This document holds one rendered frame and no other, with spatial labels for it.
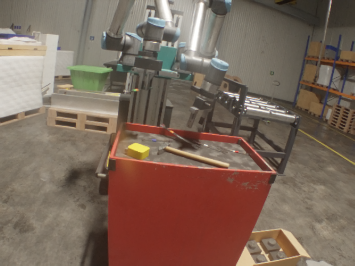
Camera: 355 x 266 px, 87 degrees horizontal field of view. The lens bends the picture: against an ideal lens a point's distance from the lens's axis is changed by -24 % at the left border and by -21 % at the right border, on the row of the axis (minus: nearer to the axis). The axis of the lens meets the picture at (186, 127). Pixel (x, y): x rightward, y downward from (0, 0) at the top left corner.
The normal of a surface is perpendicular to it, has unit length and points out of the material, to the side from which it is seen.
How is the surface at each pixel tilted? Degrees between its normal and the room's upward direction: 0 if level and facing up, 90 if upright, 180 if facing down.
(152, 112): 90
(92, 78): 106
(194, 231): 90
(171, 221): 90
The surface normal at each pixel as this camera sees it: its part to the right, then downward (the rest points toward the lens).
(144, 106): 0.22, 0.32
